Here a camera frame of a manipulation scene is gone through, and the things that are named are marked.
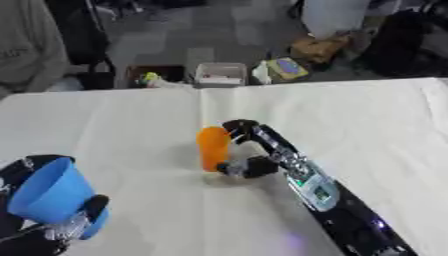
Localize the yellow and purple package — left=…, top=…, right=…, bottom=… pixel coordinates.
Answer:
left=262, top=57, right=312, bottom=83

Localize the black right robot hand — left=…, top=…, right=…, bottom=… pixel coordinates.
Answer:
left=215, top=118, right=282, bottom=179

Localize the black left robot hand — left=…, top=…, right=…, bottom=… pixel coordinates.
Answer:
left=0, top=154, right=112, bottom=256

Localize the white plastic bag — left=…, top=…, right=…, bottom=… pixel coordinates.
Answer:
left=250, top=59, right=275, bottom=86

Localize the black office chair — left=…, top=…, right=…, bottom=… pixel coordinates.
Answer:
left=43, top=0, right=119, bottom=91

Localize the white plastic bin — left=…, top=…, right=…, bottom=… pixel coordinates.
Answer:
left=192, top=62, right=249, bottom=88

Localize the brown open box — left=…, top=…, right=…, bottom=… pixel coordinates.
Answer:
left=124, top=64, right=188, bottom=89

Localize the person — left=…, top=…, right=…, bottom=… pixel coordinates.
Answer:
left=0, top=0, right=86, bottom=98

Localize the tan cardboard box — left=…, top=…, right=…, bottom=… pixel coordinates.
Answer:
left=288, top=34, right=354, bottom=65

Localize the black bag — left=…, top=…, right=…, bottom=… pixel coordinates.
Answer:
left=355, top=6, right=448, bottom=78

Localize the orange plastic cup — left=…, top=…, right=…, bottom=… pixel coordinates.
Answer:
left=194, top=125, right=235, bottom=173

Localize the blue plastic cup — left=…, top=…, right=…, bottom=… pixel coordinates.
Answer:
left=5, top=156, right=112, bottom=241

